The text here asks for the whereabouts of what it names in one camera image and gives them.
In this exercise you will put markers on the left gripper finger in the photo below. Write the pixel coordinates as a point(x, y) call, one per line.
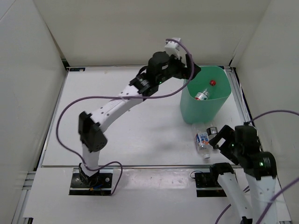
point(189, 62)
point(188, 74)

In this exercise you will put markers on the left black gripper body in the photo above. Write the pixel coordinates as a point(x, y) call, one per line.
point(174, 69)

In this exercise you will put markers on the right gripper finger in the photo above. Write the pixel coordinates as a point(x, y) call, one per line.
point(228, 152)
point(226, 133)

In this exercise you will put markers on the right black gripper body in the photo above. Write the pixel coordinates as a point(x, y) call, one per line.
point(236, 147)

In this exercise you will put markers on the clear bottle red label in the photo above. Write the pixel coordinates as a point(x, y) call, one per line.
point(207, 92)

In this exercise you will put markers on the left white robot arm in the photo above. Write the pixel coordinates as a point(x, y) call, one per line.
point(92, 126)

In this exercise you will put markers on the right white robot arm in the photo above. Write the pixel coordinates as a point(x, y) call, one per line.
point(261, 209)

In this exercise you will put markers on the green plastic bin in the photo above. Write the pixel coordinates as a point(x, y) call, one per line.
point(196, 111)

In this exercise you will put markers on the clear bottle black label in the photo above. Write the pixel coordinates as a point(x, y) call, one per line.
point(211, 129)

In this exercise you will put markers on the clear bottle blue orange label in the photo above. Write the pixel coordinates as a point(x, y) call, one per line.
point(201, 139)

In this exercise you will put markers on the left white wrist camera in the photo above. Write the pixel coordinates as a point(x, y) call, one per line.
point(172, 49)

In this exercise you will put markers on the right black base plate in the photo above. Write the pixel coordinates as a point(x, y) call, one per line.
point(206, 186)

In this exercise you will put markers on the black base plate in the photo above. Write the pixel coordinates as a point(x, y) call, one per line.
point(206, 186)
point(102, 187)

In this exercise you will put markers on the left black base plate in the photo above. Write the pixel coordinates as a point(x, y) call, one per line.
point(102, 187)

